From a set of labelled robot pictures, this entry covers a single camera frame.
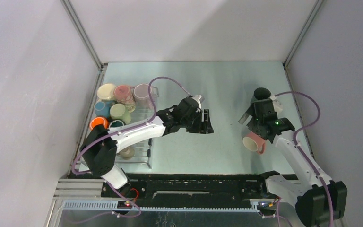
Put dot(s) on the orange mug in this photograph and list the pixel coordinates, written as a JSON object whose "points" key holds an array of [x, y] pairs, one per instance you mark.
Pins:
{"points": [[98, 121]]}

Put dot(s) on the cream mug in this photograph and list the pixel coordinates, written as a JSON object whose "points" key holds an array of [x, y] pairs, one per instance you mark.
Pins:
{"points": [[106, 92]]}

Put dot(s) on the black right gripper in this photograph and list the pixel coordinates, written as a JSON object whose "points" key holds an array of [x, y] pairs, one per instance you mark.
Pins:
{"points": [[251, 124]]}

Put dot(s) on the small beige cup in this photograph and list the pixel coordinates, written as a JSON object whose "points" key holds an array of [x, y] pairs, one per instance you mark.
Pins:
{"points": [[127, 153]]}

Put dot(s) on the dark grey mug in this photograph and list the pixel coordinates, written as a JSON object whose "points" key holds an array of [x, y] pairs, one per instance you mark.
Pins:
{"points": [[260, 94]]}

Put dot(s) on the pink patterned mug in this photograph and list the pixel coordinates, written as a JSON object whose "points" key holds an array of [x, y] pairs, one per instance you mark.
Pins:
{"points": [[123, 94]]}

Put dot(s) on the light blue mug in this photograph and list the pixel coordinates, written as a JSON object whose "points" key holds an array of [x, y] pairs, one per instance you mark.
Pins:
{"points": [[102, 108]]}

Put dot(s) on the lilac mug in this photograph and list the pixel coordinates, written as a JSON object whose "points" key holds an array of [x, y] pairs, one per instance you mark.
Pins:
{"points": [[141, 95]]}

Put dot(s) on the pink mug white inside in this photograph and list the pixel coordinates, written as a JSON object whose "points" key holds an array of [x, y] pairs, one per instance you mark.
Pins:
{"points": [[254, 143]]}

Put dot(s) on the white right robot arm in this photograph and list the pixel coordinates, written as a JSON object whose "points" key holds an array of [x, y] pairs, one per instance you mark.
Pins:
{"points": [[317, 199]]}

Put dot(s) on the light green mug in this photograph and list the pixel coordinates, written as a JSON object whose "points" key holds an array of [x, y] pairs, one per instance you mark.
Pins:
{"points": [[121, 112]]}

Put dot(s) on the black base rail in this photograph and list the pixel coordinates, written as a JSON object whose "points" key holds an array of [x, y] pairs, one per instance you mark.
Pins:
{"points": [[195, 191]]}

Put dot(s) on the dark teal mug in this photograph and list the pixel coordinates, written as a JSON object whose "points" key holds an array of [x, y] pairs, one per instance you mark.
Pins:
{"points": [[116, 123]]}

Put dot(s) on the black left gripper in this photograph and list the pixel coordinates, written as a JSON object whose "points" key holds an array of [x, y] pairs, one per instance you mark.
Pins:
{"points": [[205, 125]]}

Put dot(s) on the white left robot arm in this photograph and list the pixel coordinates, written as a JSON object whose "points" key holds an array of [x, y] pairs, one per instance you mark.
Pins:
{"points": [[101, 147]]}

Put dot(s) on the metal wire dish rack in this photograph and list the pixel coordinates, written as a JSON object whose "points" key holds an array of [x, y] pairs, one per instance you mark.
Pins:
{"points": [[142, 149]]}

